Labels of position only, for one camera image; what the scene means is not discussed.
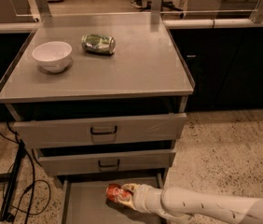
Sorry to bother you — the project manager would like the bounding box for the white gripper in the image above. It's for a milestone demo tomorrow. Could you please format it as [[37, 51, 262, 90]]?
[[118, 183, 166, 217]]

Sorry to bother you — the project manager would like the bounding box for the red coke can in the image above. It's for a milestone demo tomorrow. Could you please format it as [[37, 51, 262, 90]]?
[[105, 184, 132, 203]]

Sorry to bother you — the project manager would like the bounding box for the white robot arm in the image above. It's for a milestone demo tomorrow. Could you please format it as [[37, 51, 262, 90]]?
[[115, 184, 263, 224]]

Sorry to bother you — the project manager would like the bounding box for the open bottom drawer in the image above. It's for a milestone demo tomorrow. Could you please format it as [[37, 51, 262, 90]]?
[[60, 171, 168, 224]]

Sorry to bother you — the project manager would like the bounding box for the top drawer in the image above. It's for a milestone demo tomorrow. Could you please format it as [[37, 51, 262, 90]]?
[[14, 113, 187, 148]]

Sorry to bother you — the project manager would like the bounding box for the middle drawer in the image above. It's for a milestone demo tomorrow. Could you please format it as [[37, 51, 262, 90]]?
[[39, 149, 175, 175]]

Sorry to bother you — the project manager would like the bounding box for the grey drawer cabinet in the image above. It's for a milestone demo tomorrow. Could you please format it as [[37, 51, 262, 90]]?
[[0, 12, 196, 224]]

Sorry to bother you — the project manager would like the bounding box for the green soda can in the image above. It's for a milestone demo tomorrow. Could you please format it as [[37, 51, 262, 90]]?
[[81, 35, 116, 55]]

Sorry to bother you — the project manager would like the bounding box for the black floor bar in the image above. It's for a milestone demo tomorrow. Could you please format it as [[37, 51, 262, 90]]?
[[0, 141, 25, 222]]

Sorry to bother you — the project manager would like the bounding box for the white bowl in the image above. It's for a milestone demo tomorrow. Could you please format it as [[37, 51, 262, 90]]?
[[32, 41, 72, 73]]

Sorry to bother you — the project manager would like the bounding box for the black cable on floor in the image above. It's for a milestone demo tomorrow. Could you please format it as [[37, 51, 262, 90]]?
[[0, 121, 51, 224]]

